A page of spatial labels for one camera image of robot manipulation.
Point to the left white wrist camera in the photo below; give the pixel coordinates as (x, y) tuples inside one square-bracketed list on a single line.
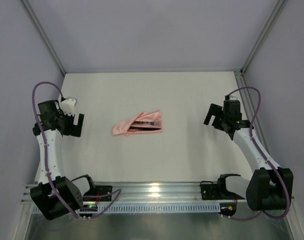
[(68, 106)]

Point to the small controller board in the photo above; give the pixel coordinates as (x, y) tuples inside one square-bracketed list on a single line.
[(88, 211), (227, 209)]

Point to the slotted cable duct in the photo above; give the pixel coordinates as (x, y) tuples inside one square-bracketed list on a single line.
[(159, 208)]

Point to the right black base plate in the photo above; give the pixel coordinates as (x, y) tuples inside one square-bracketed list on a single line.
[(216, 191)]

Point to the left small controller board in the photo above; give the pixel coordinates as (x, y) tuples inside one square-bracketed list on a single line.
[(88, 211)]

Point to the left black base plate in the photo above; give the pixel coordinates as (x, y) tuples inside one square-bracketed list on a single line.
[(100, 193)]

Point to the aluminium rail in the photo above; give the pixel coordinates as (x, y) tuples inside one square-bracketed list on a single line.
[(254, 110), (140, 191)]

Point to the corner aluminium post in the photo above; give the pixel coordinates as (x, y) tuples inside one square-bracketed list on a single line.
[(267, 27), (42, 34)]

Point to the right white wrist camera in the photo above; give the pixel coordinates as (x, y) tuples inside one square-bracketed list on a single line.
[(231, 98)]

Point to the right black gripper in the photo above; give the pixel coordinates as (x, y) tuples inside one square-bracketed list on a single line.
[(215, 119)]

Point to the right corner aluminium post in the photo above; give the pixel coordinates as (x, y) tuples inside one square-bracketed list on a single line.
[(267, 27)]

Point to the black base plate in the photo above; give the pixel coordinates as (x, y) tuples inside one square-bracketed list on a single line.
[(100, 193), (216, 191)]

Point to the black handled knife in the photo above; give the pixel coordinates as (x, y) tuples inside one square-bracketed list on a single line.
[(143, 129)]

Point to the pink cloth napkin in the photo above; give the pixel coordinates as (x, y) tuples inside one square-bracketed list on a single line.
[(122, 127)]

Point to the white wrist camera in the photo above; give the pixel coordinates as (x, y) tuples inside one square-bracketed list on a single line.
[(68, 106), (231, 98)]

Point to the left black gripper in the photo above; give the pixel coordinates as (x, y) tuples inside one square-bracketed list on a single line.
[(73, 125)]

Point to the right side aluminium rail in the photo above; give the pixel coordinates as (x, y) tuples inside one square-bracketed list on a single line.
[(254, 110)]

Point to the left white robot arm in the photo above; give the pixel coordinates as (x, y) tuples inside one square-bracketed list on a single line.
[(56, 195)]

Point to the left corner aluminium post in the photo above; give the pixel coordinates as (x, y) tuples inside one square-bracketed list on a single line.
[(42, 34)]

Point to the right small controller board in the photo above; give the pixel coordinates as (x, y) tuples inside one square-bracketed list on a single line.
[(227, 209)]

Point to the front aluminium rail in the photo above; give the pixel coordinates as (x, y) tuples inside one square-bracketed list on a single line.
[(140, 191)]

